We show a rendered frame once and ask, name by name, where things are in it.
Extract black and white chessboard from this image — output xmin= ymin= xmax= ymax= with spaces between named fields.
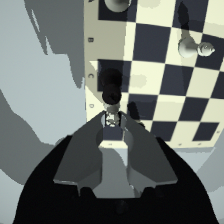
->
xmin=84 ymin=0 xmax=224 ymax=148

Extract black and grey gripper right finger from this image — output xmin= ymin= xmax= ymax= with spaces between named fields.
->
xmin=118 ymin=111 xmax=219 ymax=224

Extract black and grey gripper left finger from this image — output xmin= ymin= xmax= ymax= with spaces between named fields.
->
xmin=12 ymin=110 xmax=107 ymax=224

